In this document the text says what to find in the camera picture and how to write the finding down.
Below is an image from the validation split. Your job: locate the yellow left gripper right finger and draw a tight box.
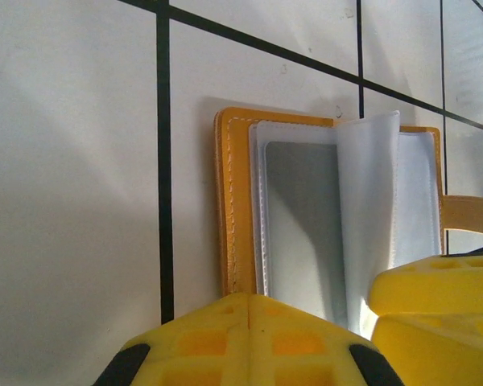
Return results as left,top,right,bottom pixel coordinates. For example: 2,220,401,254
249,293,404,386

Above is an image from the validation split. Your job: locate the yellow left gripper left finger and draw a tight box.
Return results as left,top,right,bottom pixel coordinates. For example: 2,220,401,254
92,292,251,386

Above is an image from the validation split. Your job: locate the yellow leather card holder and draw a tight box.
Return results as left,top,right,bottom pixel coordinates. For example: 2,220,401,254
212,106,483,337

